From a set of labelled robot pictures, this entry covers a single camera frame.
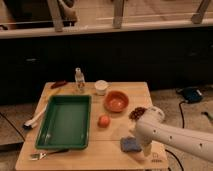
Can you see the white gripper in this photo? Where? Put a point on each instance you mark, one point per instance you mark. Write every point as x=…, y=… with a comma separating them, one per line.
x=146, y=148

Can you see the blue sponge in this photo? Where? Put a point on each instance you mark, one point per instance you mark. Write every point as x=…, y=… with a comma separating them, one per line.
x=129, y=144

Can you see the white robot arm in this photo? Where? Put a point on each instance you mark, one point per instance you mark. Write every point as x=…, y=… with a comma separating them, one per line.
x=149, y=127

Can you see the green plastic tray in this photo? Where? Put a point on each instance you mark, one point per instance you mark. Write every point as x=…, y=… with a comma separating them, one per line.
x=66, y=123

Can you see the pile of brown nuts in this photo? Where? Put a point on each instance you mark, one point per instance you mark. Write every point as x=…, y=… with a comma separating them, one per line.
x=137, y=113

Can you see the orange fruit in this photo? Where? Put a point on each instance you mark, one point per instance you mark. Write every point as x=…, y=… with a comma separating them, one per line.
x=104, y=121

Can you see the orange bowl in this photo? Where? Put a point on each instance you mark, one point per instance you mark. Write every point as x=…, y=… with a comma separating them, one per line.
x=116, y=101

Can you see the blue power box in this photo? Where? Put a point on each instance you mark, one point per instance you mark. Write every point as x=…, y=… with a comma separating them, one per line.
x=192, y=95

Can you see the white cup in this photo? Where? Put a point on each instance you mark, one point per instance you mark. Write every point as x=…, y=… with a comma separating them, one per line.
x=101, y=87

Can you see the clear small bottle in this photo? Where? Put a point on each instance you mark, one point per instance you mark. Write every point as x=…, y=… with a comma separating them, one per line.
x=79, y=78

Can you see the red-brown sausage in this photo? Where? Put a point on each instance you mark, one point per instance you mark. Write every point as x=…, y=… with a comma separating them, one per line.
x=58, y=84

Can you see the metal fork black handle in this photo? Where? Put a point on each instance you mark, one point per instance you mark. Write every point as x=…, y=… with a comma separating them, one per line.
x=39, y=156

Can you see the white handled brush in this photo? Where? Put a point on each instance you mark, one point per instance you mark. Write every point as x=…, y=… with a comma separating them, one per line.
x=30, y=124

